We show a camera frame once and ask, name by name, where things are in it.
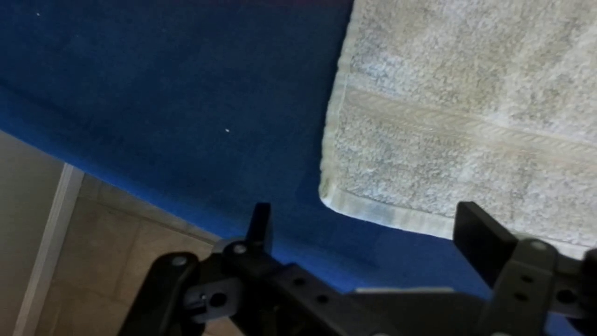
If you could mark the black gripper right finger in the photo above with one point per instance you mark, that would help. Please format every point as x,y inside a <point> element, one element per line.
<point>522,280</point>

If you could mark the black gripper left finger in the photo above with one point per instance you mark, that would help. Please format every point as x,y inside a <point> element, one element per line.
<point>186,292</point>

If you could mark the light blue terry cloth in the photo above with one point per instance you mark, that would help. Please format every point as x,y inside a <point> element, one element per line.
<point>459,112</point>

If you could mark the blue ironing board cover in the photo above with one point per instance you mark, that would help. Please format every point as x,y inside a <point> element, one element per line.
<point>155,94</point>

